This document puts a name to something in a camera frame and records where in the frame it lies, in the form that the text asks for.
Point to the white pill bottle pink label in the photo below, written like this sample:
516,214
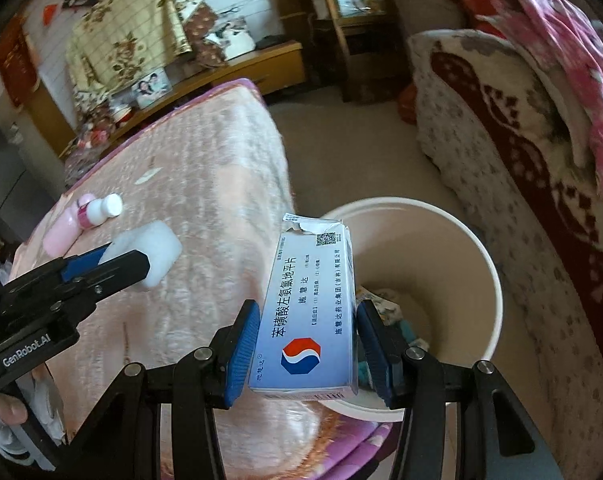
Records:
101,210

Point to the pink plastic bottle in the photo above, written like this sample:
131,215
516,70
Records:
61,232

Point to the wooden headboard cabinet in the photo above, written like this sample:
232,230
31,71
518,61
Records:
261,62

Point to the framed couple photo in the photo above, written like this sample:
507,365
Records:
149,87

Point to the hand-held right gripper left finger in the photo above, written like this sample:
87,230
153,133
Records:
244,355

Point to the black round dish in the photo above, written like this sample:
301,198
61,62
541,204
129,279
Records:
267,42

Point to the white red jar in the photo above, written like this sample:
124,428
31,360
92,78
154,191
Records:
120,110

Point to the blue white medicine box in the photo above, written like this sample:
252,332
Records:
306,320

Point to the cream tissue wad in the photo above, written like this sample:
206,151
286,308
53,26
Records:
384,307

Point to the wedding photo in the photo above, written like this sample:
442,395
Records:
236,42

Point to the white tissue wad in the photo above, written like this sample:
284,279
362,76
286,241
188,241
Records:
151,250

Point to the orange plastic bag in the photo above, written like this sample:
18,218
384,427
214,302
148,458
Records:
409,105

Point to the floral blanket covered armchair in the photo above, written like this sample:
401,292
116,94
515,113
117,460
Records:
481,160

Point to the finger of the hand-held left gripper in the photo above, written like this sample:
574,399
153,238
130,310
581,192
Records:
84,262
121,270

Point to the pink quilted bed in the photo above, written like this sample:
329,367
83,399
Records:
181,170

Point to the wooden shelf rack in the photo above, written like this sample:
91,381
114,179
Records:
341,35

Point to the pink floral garment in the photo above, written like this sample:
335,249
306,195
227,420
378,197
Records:
556,35

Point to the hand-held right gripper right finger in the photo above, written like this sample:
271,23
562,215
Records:
376,355

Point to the yellow floral hanging cloth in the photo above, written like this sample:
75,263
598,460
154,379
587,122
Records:
126,35

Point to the white plastic bucket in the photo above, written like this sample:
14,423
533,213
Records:
431,260

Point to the red wall hanging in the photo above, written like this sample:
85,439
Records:
14,60

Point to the person's left hand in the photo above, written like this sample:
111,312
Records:
9,407

